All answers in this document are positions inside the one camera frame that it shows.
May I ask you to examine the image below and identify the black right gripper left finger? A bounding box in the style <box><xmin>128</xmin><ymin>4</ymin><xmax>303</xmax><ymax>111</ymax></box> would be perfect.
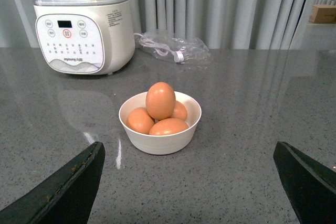
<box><xmin>1</xmin><ymin>142</ymin><xmax>105</xmax><ymax>223</ymax></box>

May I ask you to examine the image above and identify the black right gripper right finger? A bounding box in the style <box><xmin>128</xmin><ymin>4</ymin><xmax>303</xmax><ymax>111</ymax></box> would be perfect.
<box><xmin>273</xmin><ymin>142</ymin><xmax>335</xmax><ymax>223</ymax></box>

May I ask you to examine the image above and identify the brown egg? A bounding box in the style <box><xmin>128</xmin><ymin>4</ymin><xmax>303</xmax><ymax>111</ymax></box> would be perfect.
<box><xmin>125</xmin><ymin>107</ymin><xmax>155</xmax><ymax>134</ymax></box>
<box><xmin>145</xmin><ymin>82</ymin><xmax>176</xmax><ymax>120</ymax></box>
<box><xmin>170</xmin><ymin>101</ymin><xmax>187</xmax><ymax>121</ymax></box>
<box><xmin>149</xmin><ymin>118</ymin><xmax>189</xmax><ymax>136</ymax></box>

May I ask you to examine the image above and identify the brown egg front in bowl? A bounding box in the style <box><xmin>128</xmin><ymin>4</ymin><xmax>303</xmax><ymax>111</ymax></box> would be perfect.
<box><xmin>149</xmin><ymin>118</ymin><xmax>189</xmax><ymax>136</ymax></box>

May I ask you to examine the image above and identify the brown egg back in bowl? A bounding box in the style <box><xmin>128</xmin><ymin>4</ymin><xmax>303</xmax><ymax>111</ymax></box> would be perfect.
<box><xmin>170</xmin><ymin>101</ymin><xmax>187</xmax><ymax>121</ymax></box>

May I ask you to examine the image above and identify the brown cardboard box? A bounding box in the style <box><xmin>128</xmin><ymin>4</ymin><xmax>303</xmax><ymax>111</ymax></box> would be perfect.
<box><xmin>309</xmin><ymin>4</ymin><xmax>335</xmax><ymax>24</ymax></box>

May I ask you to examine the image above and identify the white ceramic bowl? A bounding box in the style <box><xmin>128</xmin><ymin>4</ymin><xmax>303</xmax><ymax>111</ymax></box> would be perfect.
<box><xmin>119</xmin><ymin>92</ymin><xmax>202</xmax><ymax>155</ymax></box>

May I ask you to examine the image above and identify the white soy milk maker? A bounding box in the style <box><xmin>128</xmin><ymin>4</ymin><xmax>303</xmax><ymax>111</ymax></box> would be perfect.
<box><xmin>34</xmin><ymin>0</ymin><xmax>135</xmax><ymax>75</ymax></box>

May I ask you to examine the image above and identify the clear plastic bag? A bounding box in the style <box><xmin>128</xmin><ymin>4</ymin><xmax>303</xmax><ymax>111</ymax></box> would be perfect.
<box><xmin>134</xmin><ymin>30</ymin><xmax>212</xmax><ymax>66</ymax></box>

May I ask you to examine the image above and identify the grey curtain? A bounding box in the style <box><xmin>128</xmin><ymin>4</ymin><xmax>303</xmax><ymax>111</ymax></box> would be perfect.
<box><xmin>0</xmin><ymin>0</ymin><xmax>324</xmax><ymax>50</ymax></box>

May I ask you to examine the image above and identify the white power cable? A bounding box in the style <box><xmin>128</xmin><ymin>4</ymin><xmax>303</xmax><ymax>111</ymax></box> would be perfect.
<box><xmin>133</xmin><ymin>33</ymin><xmax>184</xmax><ymax>64</ymax></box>

